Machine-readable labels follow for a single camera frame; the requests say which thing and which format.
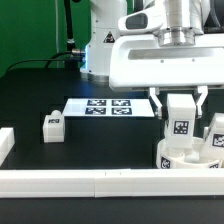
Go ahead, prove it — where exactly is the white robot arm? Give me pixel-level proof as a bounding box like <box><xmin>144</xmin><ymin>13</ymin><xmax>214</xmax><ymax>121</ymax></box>
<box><xmin>81</xmin><ymin>0</ymin><xmax>224</xmax><ymax>116</ymax></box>

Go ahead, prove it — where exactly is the white U-shaped fence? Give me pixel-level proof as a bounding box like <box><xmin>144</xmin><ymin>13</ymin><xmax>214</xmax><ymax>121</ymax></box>
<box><xmin>0</xmin><ymin>128</ymin><xmax>224</xmax><ymax>198</ymax></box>

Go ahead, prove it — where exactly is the black cable on table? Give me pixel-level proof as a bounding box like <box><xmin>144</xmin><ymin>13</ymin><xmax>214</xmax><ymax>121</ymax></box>
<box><xmin>4</xmin><ymin>48</ymin><xmax>87</xmax><ymax>76</ymax></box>

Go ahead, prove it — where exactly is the white marker sheet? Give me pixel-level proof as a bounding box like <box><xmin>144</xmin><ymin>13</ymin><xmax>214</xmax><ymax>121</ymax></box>
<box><xmin>63</xmin><ymin>98</ymin><xmax>154</xmax><ymax>117</ymax></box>

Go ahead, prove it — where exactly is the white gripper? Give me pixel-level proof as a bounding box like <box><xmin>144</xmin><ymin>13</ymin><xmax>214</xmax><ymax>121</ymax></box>
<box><xmin>109</xmin><ymin>34</ymin><xmax>224</xmax><ymax>119</ymax></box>

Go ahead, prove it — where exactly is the black vertical hose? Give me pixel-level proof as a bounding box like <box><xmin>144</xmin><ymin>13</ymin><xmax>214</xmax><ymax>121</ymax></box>
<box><xmin>63</xmin><ymin>0</ymin><xmax>76</xmax><ymax>53</ymax></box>

